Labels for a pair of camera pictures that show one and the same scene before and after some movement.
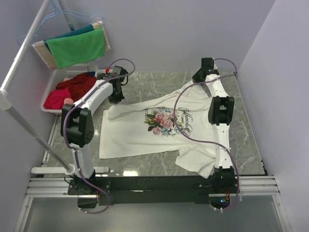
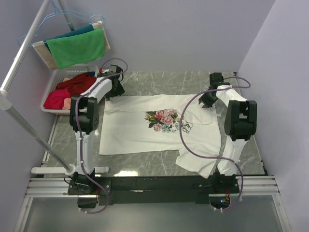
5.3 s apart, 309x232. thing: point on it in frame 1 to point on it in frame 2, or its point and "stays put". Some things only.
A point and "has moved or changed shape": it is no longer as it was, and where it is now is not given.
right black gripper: (194, 78) to (203, 100)
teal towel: (87, 28) stays put
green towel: (73, 49) stays put
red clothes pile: (55, 100) stays put
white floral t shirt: (180, 121) has moved or changed shape
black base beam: (175, 190) stays put
